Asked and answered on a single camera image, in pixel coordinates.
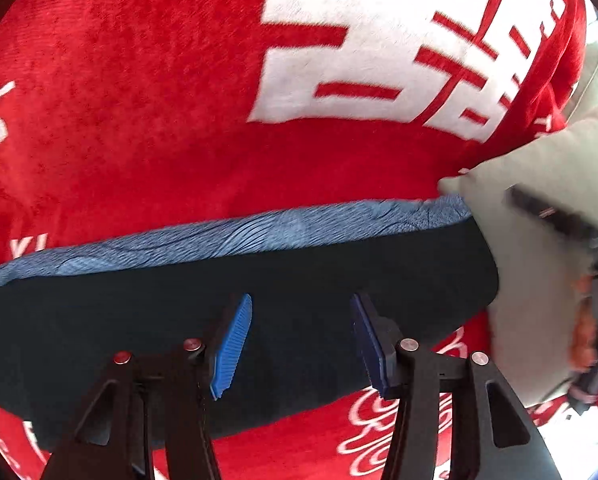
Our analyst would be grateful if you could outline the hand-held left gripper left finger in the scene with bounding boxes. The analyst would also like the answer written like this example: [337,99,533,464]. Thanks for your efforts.
[39,293,254,480]

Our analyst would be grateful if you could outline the red printed blanket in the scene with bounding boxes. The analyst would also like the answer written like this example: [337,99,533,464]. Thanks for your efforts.
[0,0,596,480]

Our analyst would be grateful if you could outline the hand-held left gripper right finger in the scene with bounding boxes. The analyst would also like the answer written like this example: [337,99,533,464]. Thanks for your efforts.
[349,292,562,480]

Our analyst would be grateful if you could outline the beige pillow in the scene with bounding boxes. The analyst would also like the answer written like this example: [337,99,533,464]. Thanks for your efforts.
[438,102,598,409]

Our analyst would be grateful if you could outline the beige cushion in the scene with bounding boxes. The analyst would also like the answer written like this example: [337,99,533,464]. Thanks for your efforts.
[563,42,598,122]

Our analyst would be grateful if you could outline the black pants with blue waistband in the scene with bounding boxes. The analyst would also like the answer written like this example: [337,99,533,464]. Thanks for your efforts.
[0,195,500,453]

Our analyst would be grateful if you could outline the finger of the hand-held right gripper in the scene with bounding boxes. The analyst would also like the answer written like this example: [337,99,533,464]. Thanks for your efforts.
[503,185,598,254]

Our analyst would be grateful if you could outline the person's right hand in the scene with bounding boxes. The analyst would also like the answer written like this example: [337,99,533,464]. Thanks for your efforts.
[569,275,598,377]

